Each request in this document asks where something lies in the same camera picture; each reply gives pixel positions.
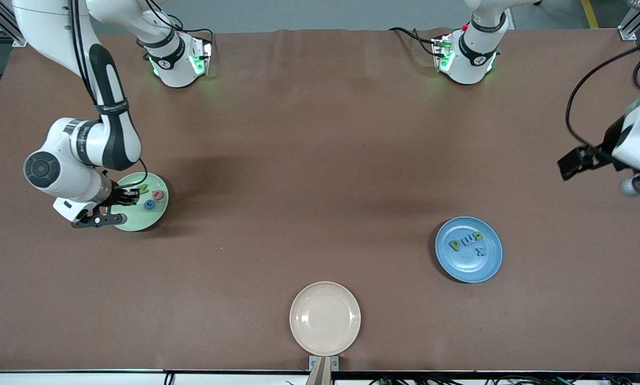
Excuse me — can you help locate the light green plate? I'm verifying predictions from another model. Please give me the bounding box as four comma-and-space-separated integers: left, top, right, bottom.
111, 172, 170, 232

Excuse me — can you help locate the blue plate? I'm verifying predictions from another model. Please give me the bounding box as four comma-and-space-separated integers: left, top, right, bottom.
435, 216, 504, 284

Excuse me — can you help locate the brown table mat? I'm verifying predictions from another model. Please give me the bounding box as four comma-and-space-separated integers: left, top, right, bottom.
0, 28, 640, 373

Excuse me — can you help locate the beige plate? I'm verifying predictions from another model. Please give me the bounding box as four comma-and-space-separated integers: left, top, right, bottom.
289, 281, 362, 357

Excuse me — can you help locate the black base cable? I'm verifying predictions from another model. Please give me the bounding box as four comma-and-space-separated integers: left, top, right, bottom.
388, 27, 439, 57
167, 16, 215, 54

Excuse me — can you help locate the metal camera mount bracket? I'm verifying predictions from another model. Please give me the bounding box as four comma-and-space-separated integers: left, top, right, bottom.
308, 355, 340, 385

